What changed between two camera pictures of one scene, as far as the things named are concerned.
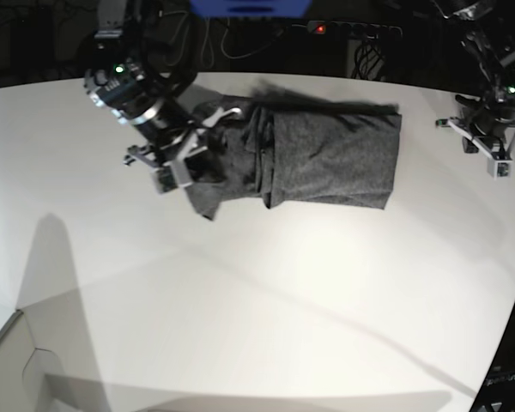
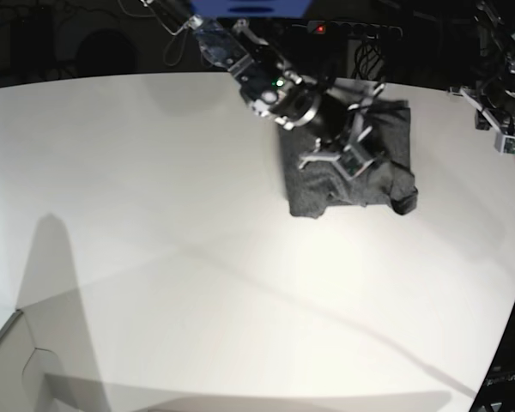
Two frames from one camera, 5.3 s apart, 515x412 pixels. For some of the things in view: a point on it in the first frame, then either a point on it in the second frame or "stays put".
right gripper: x=493 y=153 to x=507 y=124
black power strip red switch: x=354 y=29 stays put
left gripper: x=173 y=155 to x=355 y=141
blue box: x=251 y=9 stays put
